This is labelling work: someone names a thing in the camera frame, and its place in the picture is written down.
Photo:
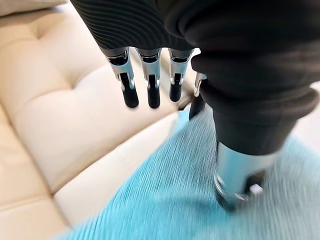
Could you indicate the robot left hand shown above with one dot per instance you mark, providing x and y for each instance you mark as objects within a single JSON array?
[{"x": 225, "y": 50}]

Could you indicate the light blue ribbed cushion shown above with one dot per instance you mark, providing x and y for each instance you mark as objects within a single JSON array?
[{"x": 170, "y": 190}]

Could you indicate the cream leather sofa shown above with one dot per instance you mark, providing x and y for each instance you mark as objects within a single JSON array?
[{"x": 62, "y": 112}]

